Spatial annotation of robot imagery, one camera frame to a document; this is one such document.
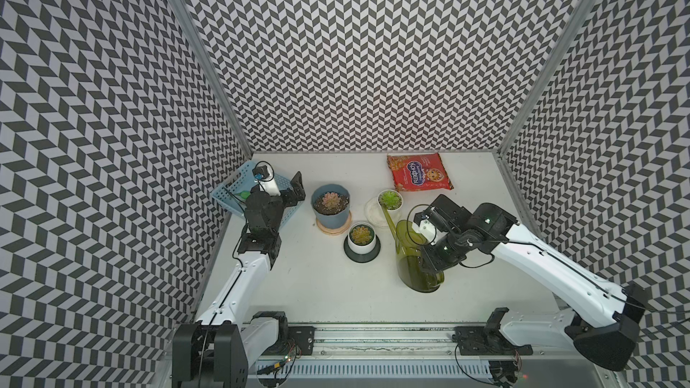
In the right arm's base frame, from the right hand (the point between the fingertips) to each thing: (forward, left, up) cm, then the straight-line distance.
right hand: (429, 271), depth 68 cm
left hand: (+26, +40, +7) cm, 49 cm away
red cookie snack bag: (+46, -6, -14) cm, 48 cm away
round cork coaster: (+20, +27, -17) cm, 37 cm away
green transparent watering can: (+3, +3, -7) cm, 8 cm away
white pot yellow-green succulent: (+15, +17, -10) cm, 25 cm away
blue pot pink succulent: (+26, +27, -7) cm, 39 cm away
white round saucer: (+28, +12, -18) cm, 35 cm away
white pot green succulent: (+27, +6, -8) cm, 29 cm away
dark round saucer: (+11, +17, -18) cm, 27 cm away
